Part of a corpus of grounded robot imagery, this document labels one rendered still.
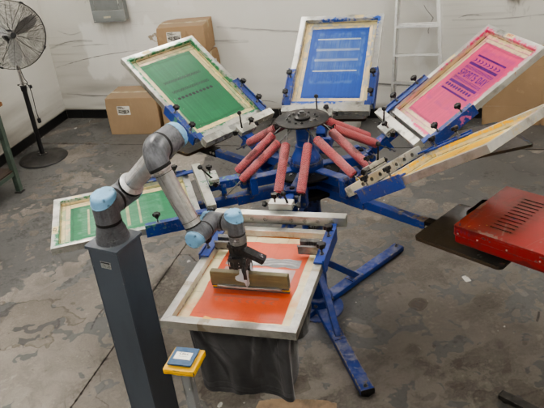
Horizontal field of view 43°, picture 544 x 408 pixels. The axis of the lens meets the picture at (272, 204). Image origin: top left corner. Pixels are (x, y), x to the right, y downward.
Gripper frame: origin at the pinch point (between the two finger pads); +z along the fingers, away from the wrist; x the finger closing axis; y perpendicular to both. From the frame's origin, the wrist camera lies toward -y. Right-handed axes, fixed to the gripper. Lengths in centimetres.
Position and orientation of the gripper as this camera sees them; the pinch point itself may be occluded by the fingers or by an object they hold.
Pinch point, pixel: (250, 282)
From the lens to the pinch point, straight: 303.2
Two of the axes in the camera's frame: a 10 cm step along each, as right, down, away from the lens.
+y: -9.6, -0.1, 2.9
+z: 1.4, 8.8, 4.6
